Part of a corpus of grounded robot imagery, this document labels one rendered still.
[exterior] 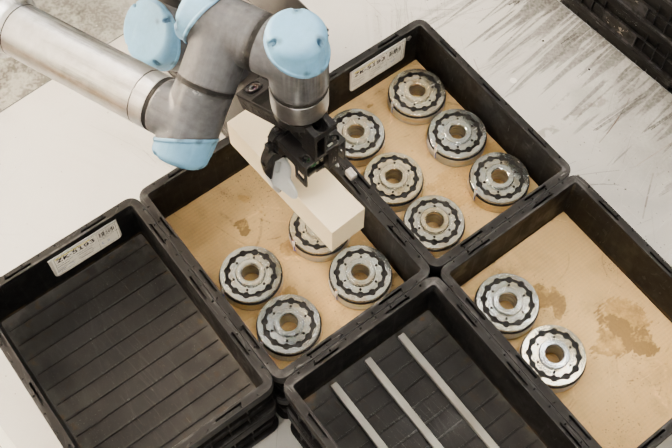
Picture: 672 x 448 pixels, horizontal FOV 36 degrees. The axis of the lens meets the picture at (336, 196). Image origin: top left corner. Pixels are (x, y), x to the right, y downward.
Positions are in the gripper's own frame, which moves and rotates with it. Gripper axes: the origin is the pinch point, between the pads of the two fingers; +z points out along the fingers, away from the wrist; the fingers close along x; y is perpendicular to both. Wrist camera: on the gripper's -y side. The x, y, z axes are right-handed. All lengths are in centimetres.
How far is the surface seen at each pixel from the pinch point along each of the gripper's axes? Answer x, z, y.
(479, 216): 27.0, 25.6, 15.8
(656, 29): 116, 71, -6
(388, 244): 9.5, 19.9, 11.5
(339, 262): 2.3, 22.9, 7.8
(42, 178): -24, 39, -47
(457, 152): 31.5, 22.9, 5.1
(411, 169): 23.1, 22.9, 2.5
